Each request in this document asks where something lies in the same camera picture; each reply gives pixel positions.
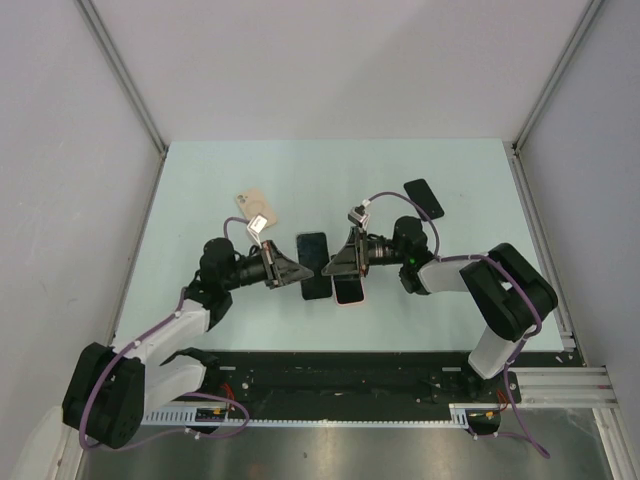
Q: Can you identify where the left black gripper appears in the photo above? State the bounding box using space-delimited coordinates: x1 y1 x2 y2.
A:
222 239 313 291

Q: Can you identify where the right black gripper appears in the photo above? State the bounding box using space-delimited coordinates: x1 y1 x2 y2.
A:
322 226 408 281

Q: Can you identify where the pink phone case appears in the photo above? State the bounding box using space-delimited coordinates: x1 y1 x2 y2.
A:
331 275 366 307

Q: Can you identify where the beige magsafe phone case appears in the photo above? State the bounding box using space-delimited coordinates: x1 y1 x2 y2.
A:
234 188 278 227

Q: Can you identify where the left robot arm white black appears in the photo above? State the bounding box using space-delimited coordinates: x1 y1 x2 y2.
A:
62 237 314 451

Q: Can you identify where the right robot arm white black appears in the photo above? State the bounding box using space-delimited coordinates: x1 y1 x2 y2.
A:
322 216 558 401

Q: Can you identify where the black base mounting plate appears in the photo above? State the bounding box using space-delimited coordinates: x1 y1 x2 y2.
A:
179 347 521 414

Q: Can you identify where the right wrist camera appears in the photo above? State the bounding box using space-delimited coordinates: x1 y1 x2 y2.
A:
347 202 370 232

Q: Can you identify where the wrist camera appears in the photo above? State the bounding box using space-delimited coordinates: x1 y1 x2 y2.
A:
246 214 268 247
347 202 370 232

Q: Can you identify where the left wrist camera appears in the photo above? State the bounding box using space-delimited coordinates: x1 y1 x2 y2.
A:
246 214 268 247

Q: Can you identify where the white slotted cable duct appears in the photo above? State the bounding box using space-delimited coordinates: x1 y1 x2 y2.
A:
142 401 499 429

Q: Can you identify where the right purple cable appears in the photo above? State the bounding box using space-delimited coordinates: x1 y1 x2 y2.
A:
359 191 551 460

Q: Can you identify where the left aluminium corner post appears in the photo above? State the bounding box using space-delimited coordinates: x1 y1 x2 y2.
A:
74 0 169 157

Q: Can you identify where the aluminium corner post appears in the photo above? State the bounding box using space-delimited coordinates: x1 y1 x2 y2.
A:
510 0 606 151
74 0 169 157

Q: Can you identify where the right aluminium corner post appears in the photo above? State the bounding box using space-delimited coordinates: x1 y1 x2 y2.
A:
510 0 606 151

